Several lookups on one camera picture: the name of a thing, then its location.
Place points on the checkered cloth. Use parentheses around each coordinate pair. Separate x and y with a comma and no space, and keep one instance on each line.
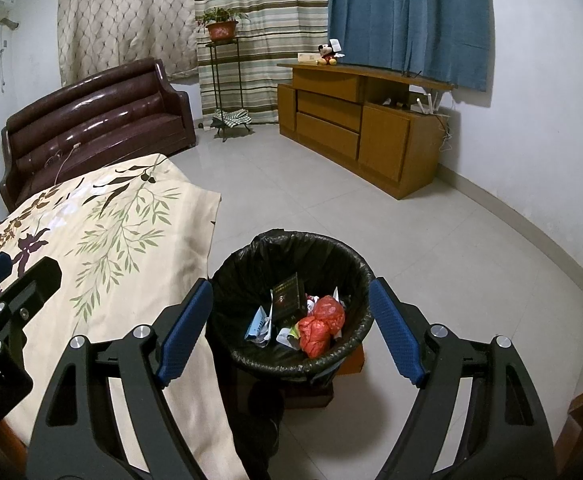
(234,117)

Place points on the striped curtain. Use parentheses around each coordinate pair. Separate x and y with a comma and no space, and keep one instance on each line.
(266,10)

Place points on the small beige box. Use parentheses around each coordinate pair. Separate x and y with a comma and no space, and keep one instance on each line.
(307,58)

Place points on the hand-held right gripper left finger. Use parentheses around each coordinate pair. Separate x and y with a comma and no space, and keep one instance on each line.
(184,330)

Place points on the floral beige blanket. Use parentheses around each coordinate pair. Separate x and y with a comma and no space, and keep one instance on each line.
(121,260)

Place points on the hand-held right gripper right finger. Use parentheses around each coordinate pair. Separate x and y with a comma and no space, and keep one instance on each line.
(396,330)

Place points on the mouse plush toy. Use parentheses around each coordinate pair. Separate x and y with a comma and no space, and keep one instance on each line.
(327,54)

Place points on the blue curtain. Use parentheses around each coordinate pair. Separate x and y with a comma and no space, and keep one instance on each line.
(406,10)

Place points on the potted plant in red pot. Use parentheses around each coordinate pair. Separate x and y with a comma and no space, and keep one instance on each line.
(222,31)

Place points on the bin with black bag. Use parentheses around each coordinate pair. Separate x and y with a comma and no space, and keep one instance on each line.
(251,270)

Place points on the beige diamond pattern curtain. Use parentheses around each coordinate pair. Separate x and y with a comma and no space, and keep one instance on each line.
(126,15)

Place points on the red plastic bag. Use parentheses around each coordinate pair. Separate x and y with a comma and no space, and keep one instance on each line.
(319,327)

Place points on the wooden cabinet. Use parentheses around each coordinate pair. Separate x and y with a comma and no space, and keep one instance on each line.
(386,145)

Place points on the white router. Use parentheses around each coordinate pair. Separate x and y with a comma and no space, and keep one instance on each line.
(424,105)

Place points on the black metal plant stand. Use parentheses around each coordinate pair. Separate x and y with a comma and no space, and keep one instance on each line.
(221,45)

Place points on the dark brown leather sofa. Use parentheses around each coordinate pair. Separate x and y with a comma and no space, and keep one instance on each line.
(96,120)

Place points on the black box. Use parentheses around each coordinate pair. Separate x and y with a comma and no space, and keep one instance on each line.
(287,300)

